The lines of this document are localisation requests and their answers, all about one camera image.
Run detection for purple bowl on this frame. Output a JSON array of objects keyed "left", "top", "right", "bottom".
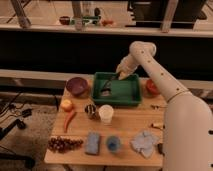
[{"left": 66, "top": 77, "right": 88, "bottom": 96}]

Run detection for metal fork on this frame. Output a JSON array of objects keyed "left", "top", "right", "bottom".
[{"left": 150, "top": 105, "right": 166, "bottom": 109}]

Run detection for green background box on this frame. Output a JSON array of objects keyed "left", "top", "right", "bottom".
[{"left": 83, "top": 16, "right": 100, "bottom": 25}]

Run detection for bunch of dark grapes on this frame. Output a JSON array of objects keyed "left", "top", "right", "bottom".
[{"left": 48, "top": 136, "right": 83, "bottom": 153}]

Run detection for white plastic cup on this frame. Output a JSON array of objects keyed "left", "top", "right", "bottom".
[{"left": 98, "top": 105, "right": 114, "bottom": 125}]

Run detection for small blue cup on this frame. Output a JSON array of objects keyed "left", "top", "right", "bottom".
[{"left": 106, "top": 136, "right": 121, "bottom": 153}]

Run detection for light blue cloth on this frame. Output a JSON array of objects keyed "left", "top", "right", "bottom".
[{"left": 130, "top": 130, "right": 159, "bottom": 159}]

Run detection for black dish brush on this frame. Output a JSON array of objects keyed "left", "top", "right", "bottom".
[{"left": 101, "top": 76, "right": 117, "bottom": 96}]

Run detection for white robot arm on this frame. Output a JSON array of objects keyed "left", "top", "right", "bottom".
[{"left": 116, "top": 41, "right": 213, "bottom": 171}]

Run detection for green plastic tray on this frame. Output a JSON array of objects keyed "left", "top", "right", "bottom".
[{"left": 91, "top": 72, "right": 142, "bottom": 106}]

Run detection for red background object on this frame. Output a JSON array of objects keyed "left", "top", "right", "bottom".
[{"left": 101, "top": 20, "right": 114, "bottom": 27}]

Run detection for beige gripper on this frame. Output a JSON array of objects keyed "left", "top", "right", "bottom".
[{"left": 116, "top": 56, "right": 138, "bottom": 80}]

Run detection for black cables on floor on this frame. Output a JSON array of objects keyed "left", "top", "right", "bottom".
[{"left": 0, "top": 89, "right": 36, "bottom": 169}]

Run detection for yellow red apple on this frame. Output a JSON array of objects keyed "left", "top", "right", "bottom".
[{"left": 60, "top": 99, "right": 73, "bottom": 112}]

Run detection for striped small cup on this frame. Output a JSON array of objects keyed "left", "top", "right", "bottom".
[{"left": 85, "top": 104, "right": 97, "bottom": 119}]

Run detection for black rectangular block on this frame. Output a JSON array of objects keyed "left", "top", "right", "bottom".
[{"left": 157, "top": 143, "right": 163, "bottom": 155}]

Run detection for dark red background bowl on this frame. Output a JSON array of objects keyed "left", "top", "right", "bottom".
[{"left": 59, "top": 16, "right": 70, "bottom": 25}]

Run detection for blue sponge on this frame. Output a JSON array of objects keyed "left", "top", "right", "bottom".
[{"left": 85, "top": 132, "right": 100, "bottom": 155}]

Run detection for wooden handled knife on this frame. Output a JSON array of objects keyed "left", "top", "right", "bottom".
[{"left": 151, "top": 123, "right": 164, "bottom": 130}]

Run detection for orange carrot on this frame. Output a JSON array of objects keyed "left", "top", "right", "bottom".
[{"left": 63, "top": 110, "right": 76, "bottom": 133}]

